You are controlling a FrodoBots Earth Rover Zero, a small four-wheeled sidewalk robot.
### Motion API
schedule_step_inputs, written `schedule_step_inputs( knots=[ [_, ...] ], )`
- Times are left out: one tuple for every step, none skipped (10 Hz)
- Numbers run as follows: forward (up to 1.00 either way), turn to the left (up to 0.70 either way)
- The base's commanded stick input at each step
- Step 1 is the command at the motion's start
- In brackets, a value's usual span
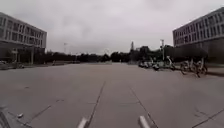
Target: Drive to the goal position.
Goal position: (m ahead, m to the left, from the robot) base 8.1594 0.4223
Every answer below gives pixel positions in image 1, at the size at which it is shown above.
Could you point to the grey paved plaza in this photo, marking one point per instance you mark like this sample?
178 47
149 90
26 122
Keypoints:
110 80

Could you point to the row of trees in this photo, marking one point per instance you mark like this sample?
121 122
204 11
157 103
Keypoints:
93 57

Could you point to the row of parked bicycles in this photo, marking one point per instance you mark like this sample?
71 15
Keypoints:
156 65

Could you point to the pole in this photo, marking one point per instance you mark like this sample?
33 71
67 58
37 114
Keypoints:
162 50

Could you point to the robot's own part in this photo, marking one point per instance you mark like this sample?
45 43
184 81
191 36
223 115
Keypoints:
144 122
82 122

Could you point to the building with window grid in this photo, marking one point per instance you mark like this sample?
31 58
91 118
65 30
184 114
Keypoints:
200 33

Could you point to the building with pillars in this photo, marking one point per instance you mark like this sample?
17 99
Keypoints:
20 36

